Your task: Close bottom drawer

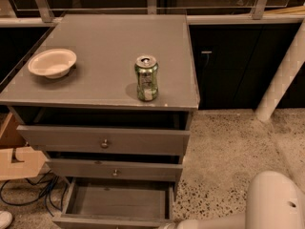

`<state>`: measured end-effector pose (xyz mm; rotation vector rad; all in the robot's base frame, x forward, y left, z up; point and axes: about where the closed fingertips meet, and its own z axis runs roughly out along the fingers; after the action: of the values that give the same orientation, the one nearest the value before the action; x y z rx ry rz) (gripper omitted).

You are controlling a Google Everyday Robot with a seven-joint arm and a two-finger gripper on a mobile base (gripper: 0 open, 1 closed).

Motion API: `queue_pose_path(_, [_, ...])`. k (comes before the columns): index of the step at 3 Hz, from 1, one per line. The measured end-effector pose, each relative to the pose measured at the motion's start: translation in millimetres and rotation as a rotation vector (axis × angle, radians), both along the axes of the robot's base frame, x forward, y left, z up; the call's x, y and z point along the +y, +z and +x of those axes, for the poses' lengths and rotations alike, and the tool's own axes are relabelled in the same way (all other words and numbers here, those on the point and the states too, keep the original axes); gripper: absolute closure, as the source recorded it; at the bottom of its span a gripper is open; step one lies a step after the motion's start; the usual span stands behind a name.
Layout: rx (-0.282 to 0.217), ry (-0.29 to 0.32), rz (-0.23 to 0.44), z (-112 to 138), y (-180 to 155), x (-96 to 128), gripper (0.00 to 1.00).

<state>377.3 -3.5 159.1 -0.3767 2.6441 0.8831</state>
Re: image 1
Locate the green soda can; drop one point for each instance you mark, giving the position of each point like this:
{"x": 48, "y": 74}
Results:
{"x": 146, "y": 68}

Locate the white diagonal pillar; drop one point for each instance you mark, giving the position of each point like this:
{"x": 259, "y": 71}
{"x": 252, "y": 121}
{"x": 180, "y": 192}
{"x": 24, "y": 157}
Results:
{"x": 287, "y": 71}

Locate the brown cardboard piece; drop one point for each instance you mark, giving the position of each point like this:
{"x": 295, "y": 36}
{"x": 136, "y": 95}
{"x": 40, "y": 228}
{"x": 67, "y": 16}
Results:
{"x": 21, "y": 162}

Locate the white paper bowl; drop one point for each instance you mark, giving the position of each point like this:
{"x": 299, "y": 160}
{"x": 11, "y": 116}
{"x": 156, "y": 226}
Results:
{"x": 53, "y": 63}

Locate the grey drawer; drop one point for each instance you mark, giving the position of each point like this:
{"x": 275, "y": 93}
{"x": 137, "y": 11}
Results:
{"x": 130, "y": 132}
{"x": 116, "y": 166}
{"x": 116, "y": 204}

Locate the grey drawer cabinet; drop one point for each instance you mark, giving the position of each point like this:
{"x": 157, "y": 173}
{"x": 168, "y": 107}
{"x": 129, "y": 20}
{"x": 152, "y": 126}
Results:
{"x": 103, "y": 77}

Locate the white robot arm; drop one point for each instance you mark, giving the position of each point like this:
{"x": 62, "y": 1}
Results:
{"x": 273, "y": 202}

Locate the grey bottom drawer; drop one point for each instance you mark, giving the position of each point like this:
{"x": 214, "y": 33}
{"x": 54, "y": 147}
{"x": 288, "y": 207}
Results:
{"x": 116, "y": 204}

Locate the white shoe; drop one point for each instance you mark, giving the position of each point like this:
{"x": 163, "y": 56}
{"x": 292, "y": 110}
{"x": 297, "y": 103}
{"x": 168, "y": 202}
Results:
{"x": 5, "y": 219}

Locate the grey middle drawer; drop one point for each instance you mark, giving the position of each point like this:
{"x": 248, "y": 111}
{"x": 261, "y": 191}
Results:
{"x": 116, "y": 166}

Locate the grey top drawer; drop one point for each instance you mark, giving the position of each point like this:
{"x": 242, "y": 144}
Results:
{"x": 130, "y": 132}

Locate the wooden panel at left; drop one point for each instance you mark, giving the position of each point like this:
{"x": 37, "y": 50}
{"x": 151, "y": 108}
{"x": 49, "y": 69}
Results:
{"x": 9, "y": 137}

